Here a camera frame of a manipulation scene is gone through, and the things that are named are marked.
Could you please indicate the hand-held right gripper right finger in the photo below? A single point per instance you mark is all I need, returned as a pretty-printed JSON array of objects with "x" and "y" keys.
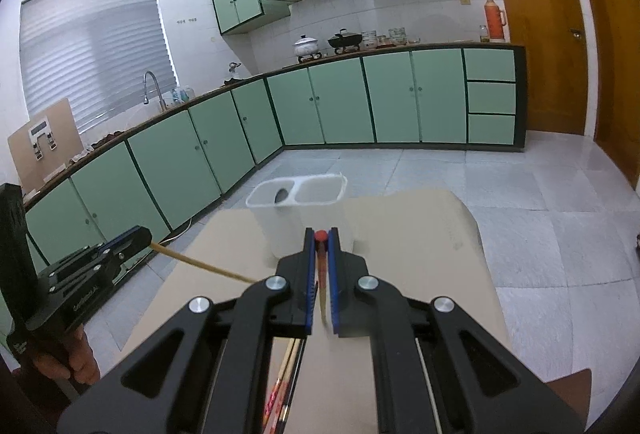
[{"x": 334, "y": 285}]

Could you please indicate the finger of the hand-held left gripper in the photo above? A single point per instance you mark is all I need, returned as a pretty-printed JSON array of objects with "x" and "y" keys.
[
  {"x": 95, "y": 275},
  {"x": 125, "y": 239}
]

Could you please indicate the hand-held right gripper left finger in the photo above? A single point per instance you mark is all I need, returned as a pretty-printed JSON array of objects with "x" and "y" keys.
[{"x": 311, "y": 275}]

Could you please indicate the red-tipped wooden chopstick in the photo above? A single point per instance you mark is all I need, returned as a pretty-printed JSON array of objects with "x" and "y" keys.
[{"x": 324, "y": 264}]

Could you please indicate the white utensil holder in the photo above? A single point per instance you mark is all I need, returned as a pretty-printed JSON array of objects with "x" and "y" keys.
[{"x": 280, "y": 224}]

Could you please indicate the plain bamboo chopstick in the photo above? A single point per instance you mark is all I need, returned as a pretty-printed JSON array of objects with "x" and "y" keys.
[{"x": 205, "y": 265}]

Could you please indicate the red patterned chopstick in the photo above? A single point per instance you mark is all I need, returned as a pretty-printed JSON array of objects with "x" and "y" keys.
[{"x": 274, "y": 406}]

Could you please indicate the person's left hand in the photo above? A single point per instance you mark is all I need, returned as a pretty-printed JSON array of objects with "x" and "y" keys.
[{"x": 85, "y": 359}]

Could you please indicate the green base cabinet row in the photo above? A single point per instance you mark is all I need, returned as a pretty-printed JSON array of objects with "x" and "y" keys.
[
  {"x": 390, "y": 99},
  {"x": 160, "y": 164}
]

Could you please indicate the cardboard sheet with scale print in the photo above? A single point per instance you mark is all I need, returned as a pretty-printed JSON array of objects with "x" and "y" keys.
[{"x": 55, "y": 149}]

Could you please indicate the clear plastic container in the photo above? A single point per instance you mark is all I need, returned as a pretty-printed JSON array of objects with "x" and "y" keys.
[{"x": 182, "y": 95}]

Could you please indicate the steel kitchen faucet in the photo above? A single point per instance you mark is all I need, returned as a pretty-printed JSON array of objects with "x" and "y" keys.
[{"x": 152, "y": 82}]

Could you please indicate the white window blind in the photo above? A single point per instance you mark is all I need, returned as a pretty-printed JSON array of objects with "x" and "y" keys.
[{"x": 95, "y": 54}]

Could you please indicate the steel kettle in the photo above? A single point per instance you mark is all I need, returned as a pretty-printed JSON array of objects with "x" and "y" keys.
[{"x": 235, "y": 73}]

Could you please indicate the gas stove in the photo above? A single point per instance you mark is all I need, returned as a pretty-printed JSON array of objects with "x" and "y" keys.
[{"x": 325, "y": 55}]

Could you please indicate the green cabinet drawer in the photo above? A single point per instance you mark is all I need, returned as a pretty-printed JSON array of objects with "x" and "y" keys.
[
  {"x": 491, "y": 98},
  {"x": 490, "y": 65},
  {"x": 491, "y": 129}
]

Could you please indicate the white cooking pot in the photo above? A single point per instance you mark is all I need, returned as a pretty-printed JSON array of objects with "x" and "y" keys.
[{"x": 306, "y": 47}]

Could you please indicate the black wok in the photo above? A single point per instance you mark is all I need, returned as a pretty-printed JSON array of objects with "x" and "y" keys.
[{"x": 344, "y": 40}]

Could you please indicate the glass jar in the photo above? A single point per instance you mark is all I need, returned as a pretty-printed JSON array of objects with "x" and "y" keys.
[{"x": 483, "y": 35}]

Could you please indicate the orange thermos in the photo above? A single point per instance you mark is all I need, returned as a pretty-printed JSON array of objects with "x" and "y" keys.
[{"x": 494, "y": 19}]

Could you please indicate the wooden door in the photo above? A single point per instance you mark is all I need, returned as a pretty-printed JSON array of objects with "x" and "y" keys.
[
  {"x": 535, "y": 24},
  {"x": 612, "y": 64}
]

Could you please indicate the wall hook strip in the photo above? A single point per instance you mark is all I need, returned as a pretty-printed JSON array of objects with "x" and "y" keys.
[{"x": 187, "y": 20}]

